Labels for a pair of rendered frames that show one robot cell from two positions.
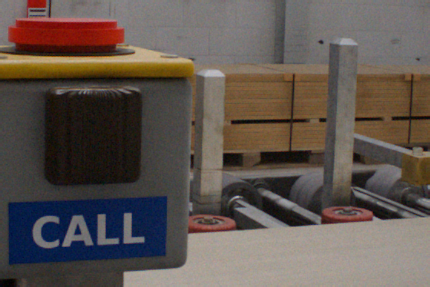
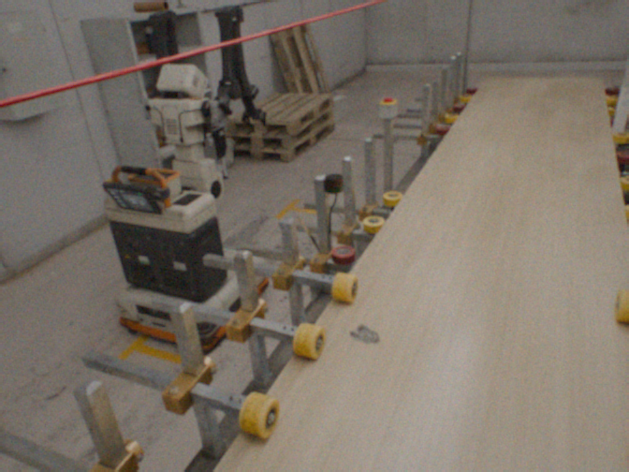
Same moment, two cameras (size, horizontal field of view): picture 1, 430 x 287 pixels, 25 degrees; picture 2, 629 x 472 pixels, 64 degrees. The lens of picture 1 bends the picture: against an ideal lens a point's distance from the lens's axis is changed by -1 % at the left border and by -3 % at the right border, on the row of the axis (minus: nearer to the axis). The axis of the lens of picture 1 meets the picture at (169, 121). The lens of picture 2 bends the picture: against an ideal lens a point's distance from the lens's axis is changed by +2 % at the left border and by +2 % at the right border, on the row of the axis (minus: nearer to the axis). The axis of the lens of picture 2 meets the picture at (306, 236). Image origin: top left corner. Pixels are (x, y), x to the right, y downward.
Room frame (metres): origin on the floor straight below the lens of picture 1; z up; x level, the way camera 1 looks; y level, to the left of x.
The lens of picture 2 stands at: (1.67, -1.79, 1.75)
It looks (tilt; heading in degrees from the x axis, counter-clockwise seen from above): 28 degrees down; 137
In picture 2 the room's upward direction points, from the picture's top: 5 degrees counter-clockwise
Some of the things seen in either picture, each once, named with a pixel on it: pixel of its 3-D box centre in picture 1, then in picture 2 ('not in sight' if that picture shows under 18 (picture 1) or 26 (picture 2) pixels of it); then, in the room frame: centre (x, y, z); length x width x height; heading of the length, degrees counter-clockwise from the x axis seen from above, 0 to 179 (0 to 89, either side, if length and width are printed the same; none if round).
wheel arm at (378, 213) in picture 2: not in sight; (349, 210); (0.36, -0.28, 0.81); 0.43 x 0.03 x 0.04; 19
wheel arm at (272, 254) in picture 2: not in sight; (293, 258); (0.50, -0.76, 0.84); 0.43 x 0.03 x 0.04; 19
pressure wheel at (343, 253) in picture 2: not in sight; (343, 264); (0.68, -0.69, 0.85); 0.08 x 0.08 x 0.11
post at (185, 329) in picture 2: not in sight; (199, 387); (0.84, -1.39, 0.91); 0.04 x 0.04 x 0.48; 19
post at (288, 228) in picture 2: not in sight; (294, 286); (0.67, -0.92, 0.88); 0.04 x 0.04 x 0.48; 19
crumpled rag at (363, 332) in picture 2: not in sight; (364, 331); (1.01, -0.99, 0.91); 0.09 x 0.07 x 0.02; 169
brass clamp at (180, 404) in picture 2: not in sight; (191, 383); (0.84, -1.41, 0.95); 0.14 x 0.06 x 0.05; 109
